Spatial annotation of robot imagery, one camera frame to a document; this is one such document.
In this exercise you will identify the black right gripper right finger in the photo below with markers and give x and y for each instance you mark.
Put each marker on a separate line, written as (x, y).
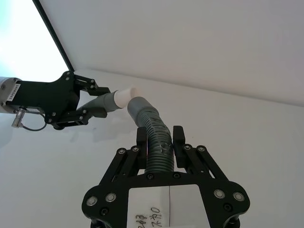
(202, 164)

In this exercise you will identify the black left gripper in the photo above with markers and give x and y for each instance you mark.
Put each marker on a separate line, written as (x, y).
(50, 97)

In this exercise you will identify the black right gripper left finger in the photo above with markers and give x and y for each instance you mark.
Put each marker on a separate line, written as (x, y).
(123, 164)

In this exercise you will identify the grey pipe with white end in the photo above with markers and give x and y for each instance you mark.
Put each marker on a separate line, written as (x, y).
(107, 101)

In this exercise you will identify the bright panel with dark frame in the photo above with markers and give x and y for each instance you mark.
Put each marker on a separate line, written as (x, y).
(23, 35)

